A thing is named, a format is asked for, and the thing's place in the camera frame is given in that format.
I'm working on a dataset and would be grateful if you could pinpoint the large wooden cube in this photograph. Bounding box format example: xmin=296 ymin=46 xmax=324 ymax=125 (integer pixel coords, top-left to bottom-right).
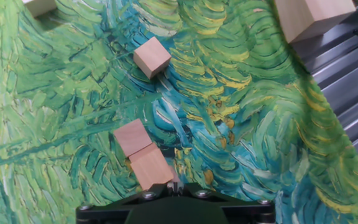
xmin=273 ymin=0 xmax=357 ymax=44

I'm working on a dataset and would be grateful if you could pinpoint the painted landscape cloth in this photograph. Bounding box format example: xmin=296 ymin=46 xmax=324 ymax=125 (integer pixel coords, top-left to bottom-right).
xmin=0 ymin=0 xmax=358 ymax=224

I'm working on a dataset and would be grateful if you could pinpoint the small wooden cube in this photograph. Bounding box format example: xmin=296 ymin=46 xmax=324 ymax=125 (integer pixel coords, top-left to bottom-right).
xmin=168 ymin=166 xmax=181 ymax=184
xmin=113 ymin=118 xmax=153 ymax=158
xmin=22 ymin=0 xmax=57 ymax=18
xmin=128 ymin=142 xmax=175 ymax=192
xmin=132 ymin=36 xmax=172 ymax=80

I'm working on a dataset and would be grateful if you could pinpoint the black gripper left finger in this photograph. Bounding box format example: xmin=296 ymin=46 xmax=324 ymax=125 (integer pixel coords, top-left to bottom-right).
xmin=76 ymin=183 xmax=176 ymax=224

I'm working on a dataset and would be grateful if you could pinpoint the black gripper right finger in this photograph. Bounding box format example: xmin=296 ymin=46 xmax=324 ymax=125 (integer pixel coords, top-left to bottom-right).
xmin=176 ymin=182 xmax=276 ymax=224

